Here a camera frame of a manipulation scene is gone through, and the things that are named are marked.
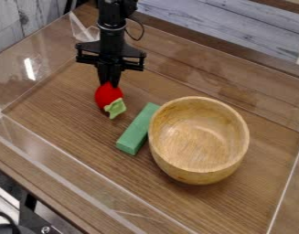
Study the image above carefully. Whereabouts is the light wooden bowl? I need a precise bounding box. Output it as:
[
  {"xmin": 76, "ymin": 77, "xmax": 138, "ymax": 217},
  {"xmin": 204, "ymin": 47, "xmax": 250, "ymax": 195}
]
[{"xmin": 148, "ymin": 96, "xmax": 250, "ymax": 185}]

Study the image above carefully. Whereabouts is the clear acrylic corner bracket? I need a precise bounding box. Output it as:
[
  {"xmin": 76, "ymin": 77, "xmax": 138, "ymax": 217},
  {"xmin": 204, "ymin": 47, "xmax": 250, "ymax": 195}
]
[{"xmin": 68, "ymin": 13, "xmax": 100, "ymax": 42}]

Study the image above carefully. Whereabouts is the black table leg frame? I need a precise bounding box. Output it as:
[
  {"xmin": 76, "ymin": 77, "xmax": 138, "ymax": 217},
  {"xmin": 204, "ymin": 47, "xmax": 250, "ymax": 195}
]
[{"xmin": 19, "ymin": 193, "xmax": 63, "ymax": 234}]

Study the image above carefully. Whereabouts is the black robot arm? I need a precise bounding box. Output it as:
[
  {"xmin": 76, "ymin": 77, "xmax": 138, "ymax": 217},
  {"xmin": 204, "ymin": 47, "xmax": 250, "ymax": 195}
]
[{"xmin": 75, "ymin": 0, "xmax": 147, "ymax": 88}]

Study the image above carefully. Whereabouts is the black cable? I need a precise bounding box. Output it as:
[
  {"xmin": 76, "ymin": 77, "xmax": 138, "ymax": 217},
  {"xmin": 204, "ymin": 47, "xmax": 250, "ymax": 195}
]
[{"xmin": 0, "ymin": 209, "xmax": 21, "ymax": 234}]

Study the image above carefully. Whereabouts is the red plush strawberry toy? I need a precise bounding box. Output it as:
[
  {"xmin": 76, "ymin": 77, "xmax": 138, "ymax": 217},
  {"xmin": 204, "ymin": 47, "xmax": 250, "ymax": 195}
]
[{"xmin": 93, "ymin": 82, "xmax": 127, "ymax": 120}]

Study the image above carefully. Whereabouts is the green rectangular block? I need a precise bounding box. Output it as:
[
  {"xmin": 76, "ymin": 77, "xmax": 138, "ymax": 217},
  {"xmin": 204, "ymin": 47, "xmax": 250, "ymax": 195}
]
[{"xmin": 116, "ymin": 102, "xmax": 159, "ymax": 155}]

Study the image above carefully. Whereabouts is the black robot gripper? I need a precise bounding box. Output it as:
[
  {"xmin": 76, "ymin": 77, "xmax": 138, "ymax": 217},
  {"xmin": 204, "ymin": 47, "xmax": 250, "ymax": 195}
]
[{"xmin": 75, "ymin": 41, "xmax": 147, "ymax": 88}]

